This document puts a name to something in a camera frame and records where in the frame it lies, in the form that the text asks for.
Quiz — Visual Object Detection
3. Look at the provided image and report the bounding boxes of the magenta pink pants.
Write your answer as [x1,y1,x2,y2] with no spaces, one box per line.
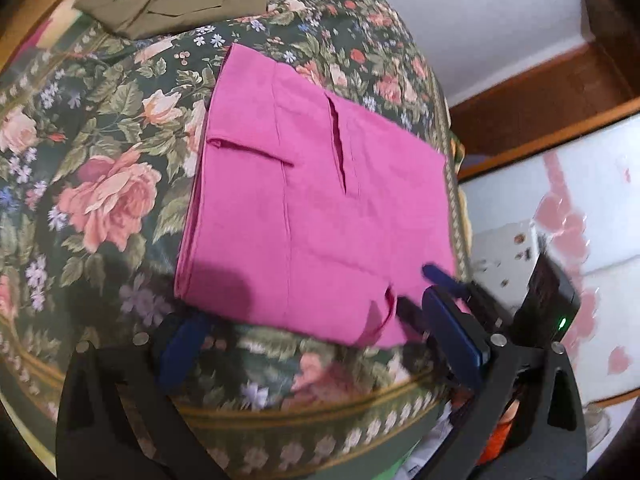
[175,44,456,348]

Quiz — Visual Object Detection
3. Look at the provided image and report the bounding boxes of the floral dark green bedspread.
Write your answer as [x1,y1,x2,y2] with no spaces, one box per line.
[1,0,463,479]

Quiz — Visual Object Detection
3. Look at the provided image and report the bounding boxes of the wooden wardrobe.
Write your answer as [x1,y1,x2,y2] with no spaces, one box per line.
[451,0,639,181]

